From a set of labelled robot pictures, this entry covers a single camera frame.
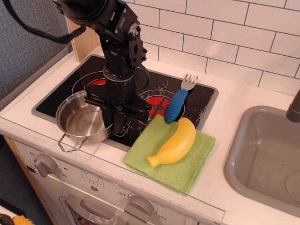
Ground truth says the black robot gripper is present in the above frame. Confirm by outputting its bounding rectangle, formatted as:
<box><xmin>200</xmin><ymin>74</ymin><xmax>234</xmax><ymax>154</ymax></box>
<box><xmin>84</xmin><ymin>75</ymin><xmax>151</xmax><ymax>134</ymax></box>

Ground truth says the silver steel pot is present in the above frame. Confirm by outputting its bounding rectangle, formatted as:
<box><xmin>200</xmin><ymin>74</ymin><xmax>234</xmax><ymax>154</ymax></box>
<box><xmin>55</xmin><ymin>90</ymin><xmax>112</xmax><ymax>152</ymax></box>

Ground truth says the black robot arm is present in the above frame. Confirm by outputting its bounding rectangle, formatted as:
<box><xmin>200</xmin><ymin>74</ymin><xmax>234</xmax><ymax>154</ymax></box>
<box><xmin>55</xmin><ymin>0</ymin><xmax>151</xmax><ymax>135</ymax></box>

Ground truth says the black toy stove top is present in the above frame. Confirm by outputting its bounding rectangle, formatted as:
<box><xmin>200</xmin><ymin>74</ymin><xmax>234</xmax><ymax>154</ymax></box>
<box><xmin>32</xmin><ymin>55</ymin><xmax>219</xmax><ymax>151</ymax></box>

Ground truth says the yellow toy banana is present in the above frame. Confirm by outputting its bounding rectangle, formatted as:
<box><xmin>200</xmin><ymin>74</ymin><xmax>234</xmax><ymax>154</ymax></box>
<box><xmin>147</xmin><ymin>118</ymin><xmax>196</xmax><ymax>168</ymax></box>

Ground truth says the grey timer knob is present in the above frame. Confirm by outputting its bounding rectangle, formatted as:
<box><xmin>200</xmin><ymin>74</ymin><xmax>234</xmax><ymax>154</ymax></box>
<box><xmin>34</xmin><ymin>154</ymin><xmax>58</xmax><ymax>178</ymax></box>

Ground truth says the green cloth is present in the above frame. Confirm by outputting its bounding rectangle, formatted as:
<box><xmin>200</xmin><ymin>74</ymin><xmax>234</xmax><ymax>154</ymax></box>
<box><xmin>123</xmin><ymin>115</ymin><xmax>216</xmax><ymax>194</ymax></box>

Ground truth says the grey oven knob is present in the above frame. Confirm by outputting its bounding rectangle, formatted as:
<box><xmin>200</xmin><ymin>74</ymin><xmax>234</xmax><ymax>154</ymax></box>
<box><xmin>124</xmin><ymin>195</ymin><xmax>154</xmax><ymax>223</ymax></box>

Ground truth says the orange black object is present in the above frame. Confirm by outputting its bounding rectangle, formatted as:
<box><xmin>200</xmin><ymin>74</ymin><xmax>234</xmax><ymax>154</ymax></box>
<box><xmin>0</xmin><ymin>214</ymin><xmax>33</xmax><ymax>225</ymax></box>

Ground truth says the grey sink basin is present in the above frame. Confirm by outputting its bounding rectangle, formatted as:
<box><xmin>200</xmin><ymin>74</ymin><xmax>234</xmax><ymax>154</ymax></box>
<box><xmin>224</xmin><ymin>105</ymin><xmax>300</xmax><ymax>217</ymax></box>

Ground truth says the grey faucet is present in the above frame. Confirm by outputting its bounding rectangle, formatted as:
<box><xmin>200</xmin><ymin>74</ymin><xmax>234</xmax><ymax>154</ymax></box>
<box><xmin>285</xmin><ymin>90</ymin><xmax>300</xmax><ymax>123</ymax></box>

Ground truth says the blue handled fork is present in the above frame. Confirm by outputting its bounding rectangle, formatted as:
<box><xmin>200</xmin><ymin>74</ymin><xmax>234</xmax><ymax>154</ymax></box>
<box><xmin>165</xmin><ymin>74</ymin><xmax>198</xmax><ymax>124</ymax></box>

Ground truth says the wooden side post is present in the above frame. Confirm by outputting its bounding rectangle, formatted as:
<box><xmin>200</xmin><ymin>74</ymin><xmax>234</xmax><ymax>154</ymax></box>
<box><xmin>71</xmin><ymin>27</ymin><xmax>100</xmax><ymax>63</ymax></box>

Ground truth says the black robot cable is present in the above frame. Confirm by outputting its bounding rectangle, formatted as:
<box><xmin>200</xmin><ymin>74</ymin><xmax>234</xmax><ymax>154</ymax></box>
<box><xmin>2</xmin><ymin>0</ymin><xmax>87</xmax><ymax>44</ymax></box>

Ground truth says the grey oven door handle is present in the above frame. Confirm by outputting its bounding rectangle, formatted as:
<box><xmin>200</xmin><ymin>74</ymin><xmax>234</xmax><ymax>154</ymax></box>
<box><xmin>80</xmin><ymin>200</ymin><xmax>116</xmax><ymax>225</ymax></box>

